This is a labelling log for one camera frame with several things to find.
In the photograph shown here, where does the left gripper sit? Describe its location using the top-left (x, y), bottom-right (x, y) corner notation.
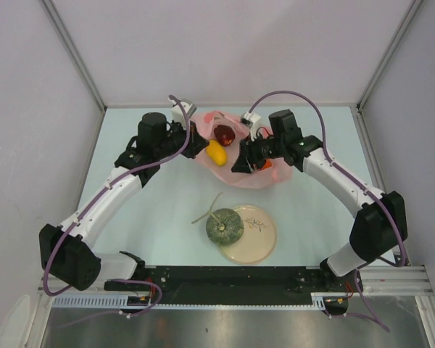
top-left (154, 117), bottom-right (209, 160)

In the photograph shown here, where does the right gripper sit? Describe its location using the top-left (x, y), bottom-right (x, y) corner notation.
top-left (231, 131), bottom-right (284, 175)

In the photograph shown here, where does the pink plastic bag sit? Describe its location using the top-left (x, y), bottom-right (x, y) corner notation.
top-left (191, 110), bottom-right (293, 189)

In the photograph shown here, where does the yellow fake mango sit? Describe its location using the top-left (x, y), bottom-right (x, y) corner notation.
top-left (205, 139), bottom-right (228, 167)

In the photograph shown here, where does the dark red fake apple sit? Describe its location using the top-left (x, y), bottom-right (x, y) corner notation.
top-left (213, 125), bottom-right (236, 146)

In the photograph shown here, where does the green fake melon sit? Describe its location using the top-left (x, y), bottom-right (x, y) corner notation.
top-left (191, 192), bottom-right (244, 247)

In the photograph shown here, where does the orange fake orange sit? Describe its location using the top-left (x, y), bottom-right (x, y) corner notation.
top-left (261, 159), bottom-right (272, 170)

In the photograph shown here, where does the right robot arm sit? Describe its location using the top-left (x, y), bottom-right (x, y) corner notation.
top-left (231, 109), bottom-right (407, 291)

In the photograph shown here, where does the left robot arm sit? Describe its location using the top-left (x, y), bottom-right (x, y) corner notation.
top-left (39, 111), bottom-right (209, 297)

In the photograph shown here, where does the beige ceramic plate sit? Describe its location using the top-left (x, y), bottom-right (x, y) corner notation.
top-left (219, 205), bottom-right (278, 265)

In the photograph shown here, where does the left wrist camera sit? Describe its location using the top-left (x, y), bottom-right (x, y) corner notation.
top-left (169, 99), bottom-right (196, 128)

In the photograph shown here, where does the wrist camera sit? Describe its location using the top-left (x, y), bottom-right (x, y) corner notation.
top-left (240, 112), bottom-right (261, 141)
top-left (169, 99), bottom-right (196, 128)

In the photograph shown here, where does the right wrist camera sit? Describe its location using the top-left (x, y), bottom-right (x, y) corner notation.
top-left (240, 112), bottom-right (261, 141)

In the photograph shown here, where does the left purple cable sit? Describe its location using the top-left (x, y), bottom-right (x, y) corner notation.
top-left (42, 94), bottom-right (191, 322)

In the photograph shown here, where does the purple cable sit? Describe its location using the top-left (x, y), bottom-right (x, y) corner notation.
top-left (42, 94), bottom-right (191, 322)
top-left (246, 90), bottom-right (409, 333)

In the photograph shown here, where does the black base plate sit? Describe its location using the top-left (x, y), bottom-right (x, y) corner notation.
top-left (104, 266), bottom-right (363, 309)

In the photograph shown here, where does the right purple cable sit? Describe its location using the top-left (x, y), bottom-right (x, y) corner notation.
top-left (246, 90), bottom-right (409, 333)

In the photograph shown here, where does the aluminium frame rail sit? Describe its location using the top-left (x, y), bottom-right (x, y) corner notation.
top-left (38, 266), bottom-right (431, 295)

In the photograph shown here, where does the white cable duct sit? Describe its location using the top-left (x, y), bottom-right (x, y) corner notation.
top-left (52, 294), bottom-right (347, 312)

